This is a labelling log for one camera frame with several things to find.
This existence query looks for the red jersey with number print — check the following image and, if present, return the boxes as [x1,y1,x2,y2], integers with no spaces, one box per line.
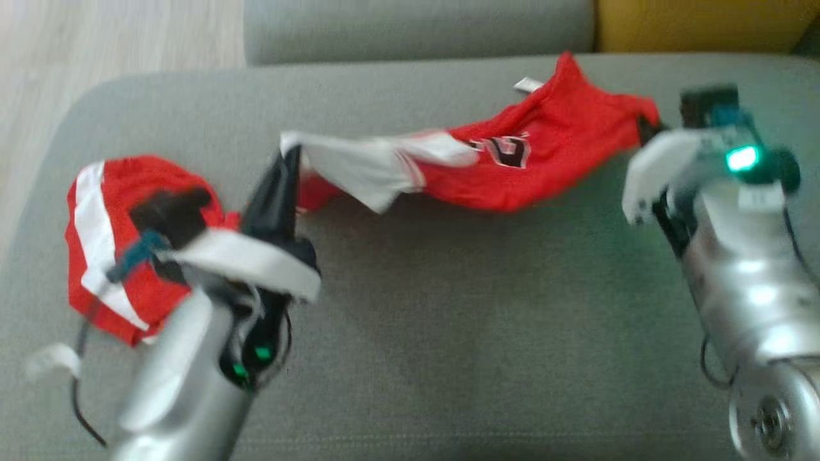
[280,51,662,215]

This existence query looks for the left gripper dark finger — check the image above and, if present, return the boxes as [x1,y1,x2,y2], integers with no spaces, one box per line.
[242,146,303,247]

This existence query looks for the teal right camera connector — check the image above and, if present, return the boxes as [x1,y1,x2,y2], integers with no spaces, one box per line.
[711,106,753,132]

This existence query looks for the large grey sofa seat cushion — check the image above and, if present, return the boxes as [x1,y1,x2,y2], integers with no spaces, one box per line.
[0,53,820,461]

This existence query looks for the teal left camera connector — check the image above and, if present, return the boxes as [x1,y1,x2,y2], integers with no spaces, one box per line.
[106,230,170,284]

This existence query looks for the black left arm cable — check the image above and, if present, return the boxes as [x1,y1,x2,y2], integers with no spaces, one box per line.
[72,282,110,447]

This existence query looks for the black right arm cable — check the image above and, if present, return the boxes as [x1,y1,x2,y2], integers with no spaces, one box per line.
[700,334,737,390]

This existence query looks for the medium grey sofa seat cushion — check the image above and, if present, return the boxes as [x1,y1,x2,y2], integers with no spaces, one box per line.
[243,0,596,67]

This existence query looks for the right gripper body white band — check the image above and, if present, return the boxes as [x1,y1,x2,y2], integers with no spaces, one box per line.
[621,125,801,257]

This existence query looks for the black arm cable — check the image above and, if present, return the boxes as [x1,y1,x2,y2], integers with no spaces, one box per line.
[72,282,110,447]
[700,334,737,390]

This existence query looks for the teal camera connector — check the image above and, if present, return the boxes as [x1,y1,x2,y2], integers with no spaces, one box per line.
[711,106,753,132]
[106,230,170,284]

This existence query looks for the white cable tag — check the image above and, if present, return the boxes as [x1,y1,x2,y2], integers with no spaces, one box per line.
[24,343,82,383]

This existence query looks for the yellow sofa backrest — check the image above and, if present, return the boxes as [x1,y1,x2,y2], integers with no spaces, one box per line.
[594,0,820,54]

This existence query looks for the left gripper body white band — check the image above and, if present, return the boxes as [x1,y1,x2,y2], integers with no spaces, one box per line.
[157,227,321,392]

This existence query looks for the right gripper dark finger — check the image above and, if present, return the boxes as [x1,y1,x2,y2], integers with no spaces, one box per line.
[636,114,668,147]

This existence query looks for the red shorts with white stripe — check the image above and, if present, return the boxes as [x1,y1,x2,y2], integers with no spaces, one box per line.
[64,155,242,347]

